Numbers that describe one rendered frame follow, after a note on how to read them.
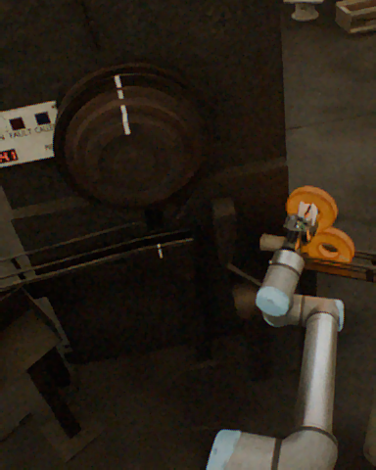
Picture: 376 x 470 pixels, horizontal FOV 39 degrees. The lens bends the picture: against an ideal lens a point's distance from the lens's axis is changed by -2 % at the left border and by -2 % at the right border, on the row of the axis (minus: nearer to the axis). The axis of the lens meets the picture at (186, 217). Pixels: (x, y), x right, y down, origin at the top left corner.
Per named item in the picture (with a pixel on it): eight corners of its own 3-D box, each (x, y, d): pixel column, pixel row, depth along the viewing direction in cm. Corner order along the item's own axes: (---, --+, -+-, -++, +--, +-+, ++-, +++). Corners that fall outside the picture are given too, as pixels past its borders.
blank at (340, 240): (303, 249, 180) (300, 256, 178) (314, 218, 169) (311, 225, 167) (346, 268, 176) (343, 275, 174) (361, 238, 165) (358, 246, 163)
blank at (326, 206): (286, 183, 166) (282, 189, 164) (335, 187, 158) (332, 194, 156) (292, 221, 175) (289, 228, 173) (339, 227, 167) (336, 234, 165)
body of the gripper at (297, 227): (313, 215, 154) (301, 251, 149) (316, 231, 160) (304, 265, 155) (288, 210, 157) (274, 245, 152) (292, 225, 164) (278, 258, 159)
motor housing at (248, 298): (240, 360, 227) (229, 277, 192) (291, 351, 227) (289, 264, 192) (246, 387, 217) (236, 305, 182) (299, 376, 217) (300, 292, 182)
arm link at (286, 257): (302, 281, 154) (269, 273, 158) (306, 266, 156) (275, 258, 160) (298, 266, 147) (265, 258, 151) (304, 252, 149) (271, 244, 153)
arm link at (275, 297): (255, 310, 153) (253, 297, 145) (269, 273, 158) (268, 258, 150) (286, 321, 150) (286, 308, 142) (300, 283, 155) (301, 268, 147)
